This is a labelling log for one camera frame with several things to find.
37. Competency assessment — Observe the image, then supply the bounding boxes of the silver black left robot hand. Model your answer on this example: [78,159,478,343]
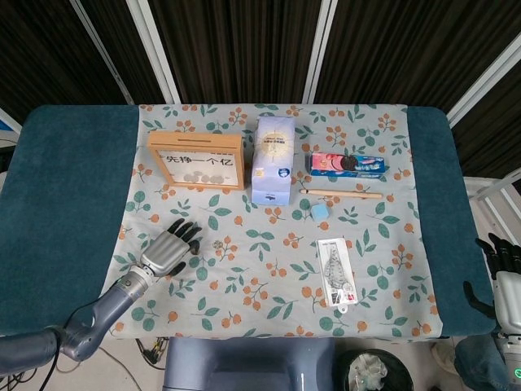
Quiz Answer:
[140,218,204,278]

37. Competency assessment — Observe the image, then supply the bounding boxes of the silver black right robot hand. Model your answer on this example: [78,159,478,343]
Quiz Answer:
[462,232,521,327]

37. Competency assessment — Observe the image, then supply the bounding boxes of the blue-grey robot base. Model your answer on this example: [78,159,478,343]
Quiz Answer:
[162,336,337,391]

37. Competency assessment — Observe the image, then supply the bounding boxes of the blue jeans leg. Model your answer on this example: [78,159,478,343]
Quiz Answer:
[454,336,506,391]

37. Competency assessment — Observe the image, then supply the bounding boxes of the white shoe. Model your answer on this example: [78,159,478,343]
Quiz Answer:
[431,341,457,372]

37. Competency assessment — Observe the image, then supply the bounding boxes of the black power plugs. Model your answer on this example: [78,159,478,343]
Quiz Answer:
[136,336,170,367]

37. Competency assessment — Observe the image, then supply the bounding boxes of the white metal rack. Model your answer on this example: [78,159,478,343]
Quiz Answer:
[463,169,521,237]

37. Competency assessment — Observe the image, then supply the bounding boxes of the teal table cover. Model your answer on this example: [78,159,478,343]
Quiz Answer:
[0,104,498,337]

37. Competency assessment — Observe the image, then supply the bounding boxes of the floral leaf-print tablecloth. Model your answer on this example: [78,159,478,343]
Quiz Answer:
[92,103,443,339]

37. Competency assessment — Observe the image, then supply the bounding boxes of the light blue paper bag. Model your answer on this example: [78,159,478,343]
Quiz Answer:
[250,114,296,205]

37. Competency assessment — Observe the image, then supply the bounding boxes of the black trash bin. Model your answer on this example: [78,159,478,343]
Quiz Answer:
[336,349,415,391]

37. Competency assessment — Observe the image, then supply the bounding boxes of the dark slatted partition panel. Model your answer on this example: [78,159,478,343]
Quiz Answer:
[315,0,521,108]
[0,0,125,123]
[451,87,521,178]
[79,0,166,105]
[148,0,325,105]

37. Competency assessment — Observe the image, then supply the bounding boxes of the packaged clear ruler set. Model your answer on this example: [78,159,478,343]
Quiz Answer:
[316,238,359,314]

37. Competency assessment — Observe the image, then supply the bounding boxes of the wooden stick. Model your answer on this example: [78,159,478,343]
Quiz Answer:
[300,187,384,200]

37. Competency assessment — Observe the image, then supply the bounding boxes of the blue Oreo cookie box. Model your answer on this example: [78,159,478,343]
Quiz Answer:
[305,152,387,178]

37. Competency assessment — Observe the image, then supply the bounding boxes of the white blue board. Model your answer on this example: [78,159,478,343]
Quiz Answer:
[0,106,24,138]

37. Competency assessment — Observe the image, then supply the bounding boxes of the wooden framed coin box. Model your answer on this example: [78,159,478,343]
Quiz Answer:
[147,130,247,191]

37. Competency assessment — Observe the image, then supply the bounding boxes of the tangled floor cables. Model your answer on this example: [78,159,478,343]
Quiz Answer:
[0,358,82,391]

